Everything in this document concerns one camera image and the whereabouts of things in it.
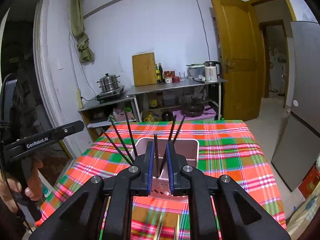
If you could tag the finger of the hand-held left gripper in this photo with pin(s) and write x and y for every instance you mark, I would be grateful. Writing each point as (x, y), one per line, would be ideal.
(72, 128)

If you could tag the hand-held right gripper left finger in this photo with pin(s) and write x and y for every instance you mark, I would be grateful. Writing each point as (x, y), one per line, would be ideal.
(150, 167)

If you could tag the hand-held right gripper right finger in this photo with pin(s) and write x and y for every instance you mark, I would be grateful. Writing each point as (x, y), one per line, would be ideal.
(169, 167)

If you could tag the pink plastic utensil basket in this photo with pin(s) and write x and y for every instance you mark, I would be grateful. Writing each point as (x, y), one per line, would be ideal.
(185, 150)

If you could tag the grey metal chopstick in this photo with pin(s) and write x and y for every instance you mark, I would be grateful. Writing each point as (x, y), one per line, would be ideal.
(158, 230)

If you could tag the person's left hand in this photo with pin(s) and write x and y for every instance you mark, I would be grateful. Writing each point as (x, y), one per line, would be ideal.
(35, 177)

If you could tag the wooden cabinet with steel top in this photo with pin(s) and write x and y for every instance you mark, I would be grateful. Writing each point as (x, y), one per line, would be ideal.
(87, 117)

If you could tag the yellow power strip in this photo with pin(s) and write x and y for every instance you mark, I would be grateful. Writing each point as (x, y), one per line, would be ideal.
(79, 98)

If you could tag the induction stove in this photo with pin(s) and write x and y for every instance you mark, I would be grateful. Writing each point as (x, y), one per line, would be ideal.
(110, 97)

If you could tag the yellow oil bottle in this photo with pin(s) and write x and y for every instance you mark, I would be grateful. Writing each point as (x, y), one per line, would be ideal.
(148, 117)

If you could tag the plaid tablecloth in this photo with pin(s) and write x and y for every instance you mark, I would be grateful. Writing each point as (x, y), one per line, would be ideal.
(225, 155)

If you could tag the steel steamer pot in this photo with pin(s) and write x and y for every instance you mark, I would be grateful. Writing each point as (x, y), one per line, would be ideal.
(108, 82)

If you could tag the black wok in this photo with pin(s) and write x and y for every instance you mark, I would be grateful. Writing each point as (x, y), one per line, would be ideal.
(192, 109)

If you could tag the purple plastic storage box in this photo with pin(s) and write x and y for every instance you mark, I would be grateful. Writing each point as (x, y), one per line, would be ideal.
(210, 115)

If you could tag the steel kitchen table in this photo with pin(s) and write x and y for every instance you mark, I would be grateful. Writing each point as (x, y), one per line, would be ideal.
(175, 86)

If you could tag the green knotted curtain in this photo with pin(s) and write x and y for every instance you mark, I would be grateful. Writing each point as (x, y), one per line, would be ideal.
(83, 47)

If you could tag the drinking glass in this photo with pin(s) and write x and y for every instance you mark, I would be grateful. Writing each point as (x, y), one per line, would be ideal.
(182, 76)

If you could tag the dark oil bottle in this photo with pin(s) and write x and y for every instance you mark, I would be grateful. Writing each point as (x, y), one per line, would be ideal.
(157, 75)
(160, 73)

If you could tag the wooden cutting board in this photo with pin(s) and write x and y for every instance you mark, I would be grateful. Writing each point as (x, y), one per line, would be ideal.
(145, 68)

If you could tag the white rice cooker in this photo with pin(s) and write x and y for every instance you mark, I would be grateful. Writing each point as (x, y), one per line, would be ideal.
(196, 72)

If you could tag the white electric kettle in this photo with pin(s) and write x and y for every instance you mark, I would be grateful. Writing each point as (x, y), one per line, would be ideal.
(211, 73)

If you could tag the grey refrigerator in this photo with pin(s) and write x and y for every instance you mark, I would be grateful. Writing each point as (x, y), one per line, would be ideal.
(295, 130)

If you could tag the yellow wooden door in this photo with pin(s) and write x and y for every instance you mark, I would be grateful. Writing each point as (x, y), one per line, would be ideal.
(237, 55)

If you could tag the red box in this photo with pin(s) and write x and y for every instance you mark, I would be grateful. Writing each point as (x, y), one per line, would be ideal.
(310, 182)

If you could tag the cardboard box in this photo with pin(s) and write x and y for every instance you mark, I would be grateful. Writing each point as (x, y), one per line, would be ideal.
(305, 217)

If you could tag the white door frame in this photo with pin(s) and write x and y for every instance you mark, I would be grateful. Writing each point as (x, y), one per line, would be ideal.
(47, 92)

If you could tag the white wall switch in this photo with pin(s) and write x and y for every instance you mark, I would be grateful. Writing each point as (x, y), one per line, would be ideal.
(60, 65)

